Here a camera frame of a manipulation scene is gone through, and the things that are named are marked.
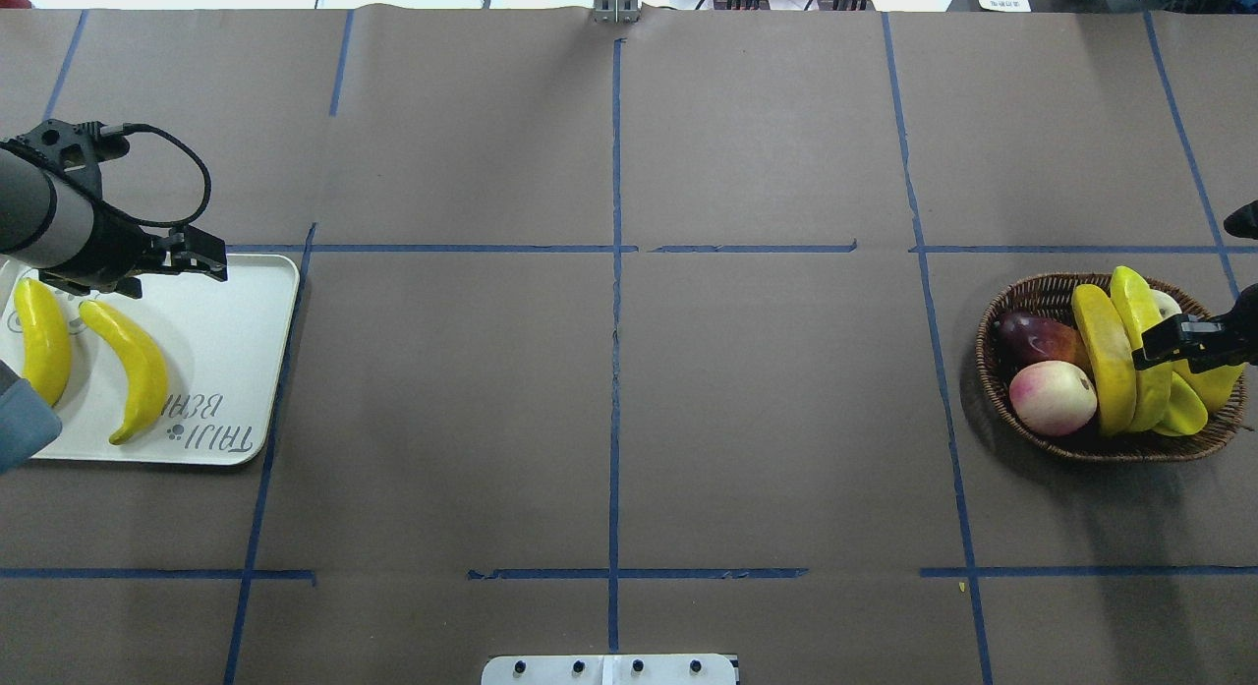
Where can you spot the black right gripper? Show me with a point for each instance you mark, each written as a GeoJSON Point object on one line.
{"type": "Point", "coordinates": [1240, 332]}

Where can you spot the aluminium frame post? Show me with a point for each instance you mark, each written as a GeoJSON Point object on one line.
{"type": "Point", "coordinates": [616, 11]}

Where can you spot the brown wicker basket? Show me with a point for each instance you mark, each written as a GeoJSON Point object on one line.
{"type": "Point", "coordinates": [1050, 296]}

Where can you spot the red yellow apple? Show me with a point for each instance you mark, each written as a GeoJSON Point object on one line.
{"type": "Point", "coordinates": [1166, 305]}

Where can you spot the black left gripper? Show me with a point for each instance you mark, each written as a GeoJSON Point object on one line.
{"type": "Point", "coordinates": [116, 250]}

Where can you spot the white bear print tray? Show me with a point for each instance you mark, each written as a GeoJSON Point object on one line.
{"type": "Point", "coordinates": [223, 344]}

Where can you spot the pink white peach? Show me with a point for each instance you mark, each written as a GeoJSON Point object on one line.
{"type": "Point", "coordinates": [1053, 398]}

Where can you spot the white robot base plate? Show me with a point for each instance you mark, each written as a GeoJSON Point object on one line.
{"type": "Point", "coordinates": [683, 668]}

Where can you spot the dark purple plum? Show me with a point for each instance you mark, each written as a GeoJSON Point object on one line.
{"type": "Point", "coordinates": [1026, 339]}

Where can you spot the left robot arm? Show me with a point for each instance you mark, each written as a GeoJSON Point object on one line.
{"type": "Point", "coordinates": [56, 221]}

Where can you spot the yellow mango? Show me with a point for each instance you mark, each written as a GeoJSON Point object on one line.
{"type": "Point", "coordinates": [1195, 397]}

